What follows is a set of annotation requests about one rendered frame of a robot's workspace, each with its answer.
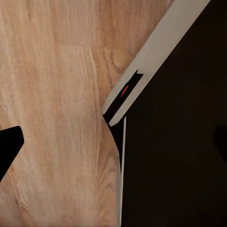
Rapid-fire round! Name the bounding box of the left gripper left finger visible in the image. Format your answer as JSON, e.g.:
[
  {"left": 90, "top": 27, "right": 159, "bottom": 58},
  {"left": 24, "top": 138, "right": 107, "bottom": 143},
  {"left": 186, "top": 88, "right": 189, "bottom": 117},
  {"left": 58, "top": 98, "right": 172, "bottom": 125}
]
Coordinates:
[{"left": 0, "top": 126, "right": 24, "bottom": 182}]

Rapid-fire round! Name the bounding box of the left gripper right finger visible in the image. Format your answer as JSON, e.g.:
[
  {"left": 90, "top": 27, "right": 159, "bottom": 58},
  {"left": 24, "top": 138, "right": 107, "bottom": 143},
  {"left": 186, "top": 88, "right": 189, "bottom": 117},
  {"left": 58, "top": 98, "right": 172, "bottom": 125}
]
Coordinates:
[{"left": 212, "top": 126, "right": 227, "bottom": 163}]

